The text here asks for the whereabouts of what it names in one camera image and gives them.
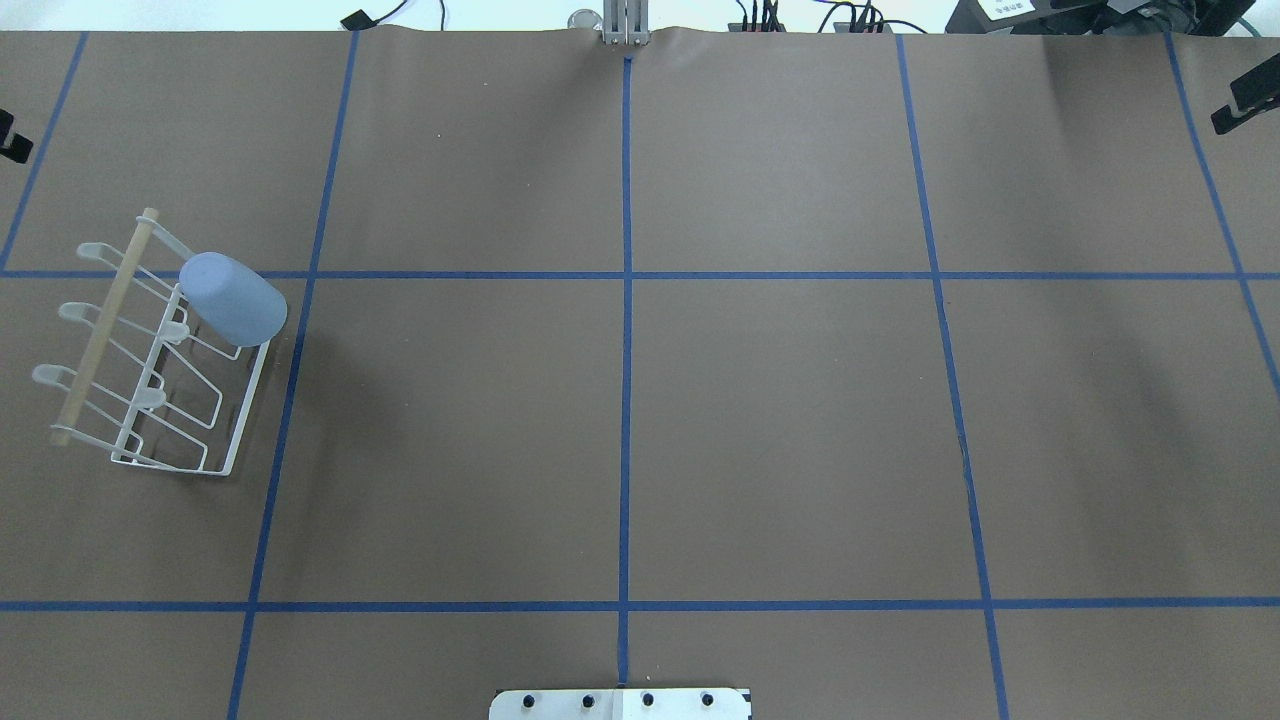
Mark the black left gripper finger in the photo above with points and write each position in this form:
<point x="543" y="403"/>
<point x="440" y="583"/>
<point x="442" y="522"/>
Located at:
<point x="14" y="147"/>

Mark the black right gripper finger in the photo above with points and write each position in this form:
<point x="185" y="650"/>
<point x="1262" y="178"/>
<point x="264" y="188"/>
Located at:
<point x="1251" y="94"/>

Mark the small black device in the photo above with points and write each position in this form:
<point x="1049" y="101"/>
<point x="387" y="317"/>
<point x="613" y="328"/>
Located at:
<point x="358" y="21"/>

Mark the brown paper table cover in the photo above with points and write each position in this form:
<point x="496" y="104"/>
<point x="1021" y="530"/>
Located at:
<point x="927" y="376"/>

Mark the white wire cup holder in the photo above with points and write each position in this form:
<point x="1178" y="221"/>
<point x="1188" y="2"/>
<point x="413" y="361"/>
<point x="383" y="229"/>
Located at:
<point x="154" y="387"/>

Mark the aluminium frame post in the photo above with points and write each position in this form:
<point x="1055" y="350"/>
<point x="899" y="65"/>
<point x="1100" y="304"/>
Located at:
<point x="625" y="23"/>

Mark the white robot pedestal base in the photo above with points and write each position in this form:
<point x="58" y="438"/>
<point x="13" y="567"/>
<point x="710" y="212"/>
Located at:
<point x="623" y="703"/>

